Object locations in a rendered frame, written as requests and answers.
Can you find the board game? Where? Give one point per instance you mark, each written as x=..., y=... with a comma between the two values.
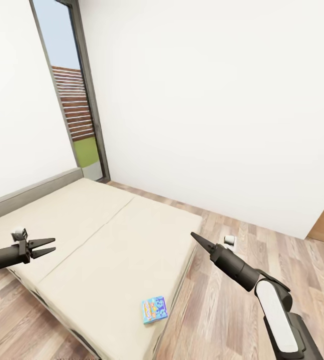
x=154, y=309

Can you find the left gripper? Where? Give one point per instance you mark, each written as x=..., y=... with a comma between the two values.
x=23, y=252

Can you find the bed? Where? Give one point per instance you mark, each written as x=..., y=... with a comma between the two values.
x=114, y=249

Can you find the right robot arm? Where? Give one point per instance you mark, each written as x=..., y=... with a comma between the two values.
x=289, y=336

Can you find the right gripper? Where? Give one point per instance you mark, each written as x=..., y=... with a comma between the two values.
x=222, y=257

